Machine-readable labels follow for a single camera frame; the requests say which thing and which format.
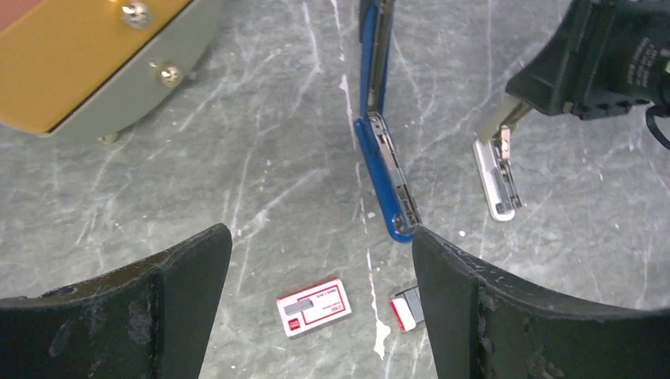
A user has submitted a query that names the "round white orange drawer box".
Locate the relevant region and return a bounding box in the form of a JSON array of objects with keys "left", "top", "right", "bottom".
[{"left": 1, "top": 0, "right": 224, "bottom": 143}]

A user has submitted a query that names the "blue black stapler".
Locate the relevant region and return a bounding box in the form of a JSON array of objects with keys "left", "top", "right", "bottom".
[{"left": 354, "top": 1, "right": 421, "bottom": 243}]

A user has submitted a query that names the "red staples box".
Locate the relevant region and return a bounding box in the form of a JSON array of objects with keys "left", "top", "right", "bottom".
[{"left": 276, "top": 277, "right": 352, "bottom": 339}]

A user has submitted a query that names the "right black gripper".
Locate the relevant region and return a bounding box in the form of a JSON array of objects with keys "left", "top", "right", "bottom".
[{"left": 506, "top": 1, "right": 669, "bottom": 121}]

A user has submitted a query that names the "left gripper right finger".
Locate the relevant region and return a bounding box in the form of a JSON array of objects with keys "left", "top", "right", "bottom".
[{"left": 412, "top": 227, "right": 669, "bottom": 379}]

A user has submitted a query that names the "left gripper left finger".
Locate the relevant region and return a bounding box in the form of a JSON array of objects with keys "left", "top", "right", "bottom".
[{"left": 1, "top": 223, "right": 232, "bottom": 378}]

